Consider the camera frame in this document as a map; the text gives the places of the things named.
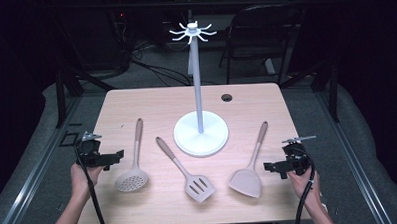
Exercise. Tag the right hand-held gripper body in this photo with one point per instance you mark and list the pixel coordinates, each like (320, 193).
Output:
(296, 158)

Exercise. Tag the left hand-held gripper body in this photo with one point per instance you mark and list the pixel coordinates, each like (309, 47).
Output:
(91, 155)

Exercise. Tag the beige solid spatula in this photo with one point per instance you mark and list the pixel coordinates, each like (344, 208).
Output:
(247, 182)

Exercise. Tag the white utensil rack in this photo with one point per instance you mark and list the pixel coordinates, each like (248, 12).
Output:
(200, 138)

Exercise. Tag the beige slotted spatula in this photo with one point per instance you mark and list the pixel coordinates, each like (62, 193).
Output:
(197, 187)

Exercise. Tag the person's right hand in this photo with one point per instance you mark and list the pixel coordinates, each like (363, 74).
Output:
(302, 185)

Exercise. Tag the person's left hand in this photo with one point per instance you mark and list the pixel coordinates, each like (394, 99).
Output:
(82, 179)

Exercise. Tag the beige skimmer spoon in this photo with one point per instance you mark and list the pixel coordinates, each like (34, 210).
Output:
(133, 179)

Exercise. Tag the black metal stand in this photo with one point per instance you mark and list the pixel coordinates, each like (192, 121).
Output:
(334, 94)
(61, 96)

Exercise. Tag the black folding chair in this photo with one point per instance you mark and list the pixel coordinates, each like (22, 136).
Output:
(260, 26)

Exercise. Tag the metal floor rail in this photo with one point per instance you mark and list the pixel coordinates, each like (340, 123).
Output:
(355, 173)
(26, 194)

